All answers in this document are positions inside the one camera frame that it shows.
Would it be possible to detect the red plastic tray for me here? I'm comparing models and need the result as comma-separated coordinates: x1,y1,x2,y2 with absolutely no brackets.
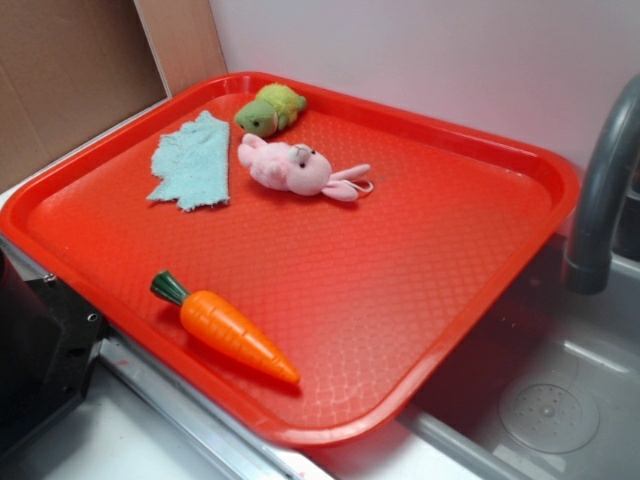
1,73,579,447

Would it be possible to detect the pink plush bunny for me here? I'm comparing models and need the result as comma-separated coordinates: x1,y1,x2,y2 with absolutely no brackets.
237,133,374,202

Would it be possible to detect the orange plastic toy carrot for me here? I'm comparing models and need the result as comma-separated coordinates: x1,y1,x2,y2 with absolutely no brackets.
150,270,301,384

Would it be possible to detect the green plush turtle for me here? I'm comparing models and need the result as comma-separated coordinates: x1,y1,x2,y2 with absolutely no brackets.
234,83,307,139

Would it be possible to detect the light blue cloth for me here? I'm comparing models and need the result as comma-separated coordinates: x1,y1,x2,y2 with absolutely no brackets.
147,110,230,212

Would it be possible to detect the light wooden board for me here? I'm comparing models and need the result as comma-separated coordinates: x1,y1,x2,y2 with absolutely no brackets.
134,0,227,97

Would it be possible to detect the grey toy faucet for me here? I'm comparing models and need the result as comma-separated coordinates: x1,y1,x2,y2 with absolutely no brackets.
562,76,639,295

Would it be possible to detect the grey toy sink basin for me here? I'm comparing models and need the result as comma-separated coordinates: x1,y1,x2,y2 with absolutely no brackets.
399,234,640,480

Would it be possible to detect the brown cardboard panel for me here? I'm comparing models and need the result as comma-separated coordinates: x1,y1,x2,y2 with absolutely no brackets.
1,1,165,190

